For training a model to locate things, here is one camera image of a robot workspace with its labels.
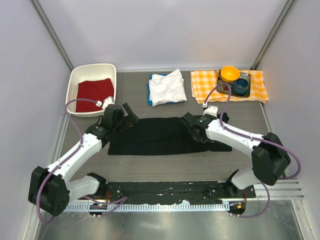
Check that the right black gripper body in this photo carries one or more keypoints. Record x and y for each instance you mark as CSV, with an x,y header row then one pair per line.
x,y
202,139

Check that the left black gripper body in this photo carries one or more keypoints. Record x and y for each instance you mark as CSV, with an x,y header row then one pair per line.
x,y
120,126

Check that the blue t shirt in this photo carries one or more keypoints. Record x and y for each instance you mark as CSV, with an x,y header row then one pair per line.
x,y
148,98

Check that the black t shirt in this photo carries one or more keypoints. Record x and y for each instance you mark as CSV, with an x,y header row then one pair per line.
x,y
160,136

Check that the white t shirt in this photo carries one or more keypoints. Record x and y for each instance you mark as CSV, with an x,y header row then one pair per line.
x,y
167,87

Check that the orange checkered cloth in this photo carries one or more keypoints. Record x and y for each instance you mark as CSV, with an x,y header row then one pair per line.
x,y
203,81

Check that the white plastic tub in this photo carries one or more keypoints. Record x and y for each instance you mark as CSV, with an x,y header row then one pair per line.
x,y
92,73

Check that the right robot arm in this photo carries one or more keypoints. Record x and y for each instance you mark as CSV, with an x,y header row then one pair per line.
x,y
268,156

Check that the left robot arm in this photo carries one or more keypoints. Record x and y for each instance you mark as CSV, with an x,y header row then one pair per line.
x,y
51,188

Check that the red t shirt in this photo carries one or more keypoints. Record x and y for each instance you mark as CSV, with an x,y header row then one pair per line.
x,y
97,90

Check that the blue mug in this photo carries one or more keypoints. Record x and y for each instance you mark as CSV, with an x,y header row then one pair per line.
x,y
240,87

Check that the orange bowl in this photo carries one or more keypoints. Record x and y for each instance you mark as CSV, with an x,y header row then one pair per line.
x,y
229,74

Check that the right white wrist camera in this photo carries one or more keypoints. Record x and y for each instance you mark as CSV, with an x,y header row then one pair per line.
x,y
211,110

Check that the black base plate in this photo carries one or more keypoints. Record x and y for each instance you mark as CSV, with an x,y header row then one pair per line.
x,y
171,192

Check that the slotted cable duct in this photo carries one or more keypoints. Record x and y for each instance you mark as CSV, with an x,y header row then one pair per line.
x,y
88,206

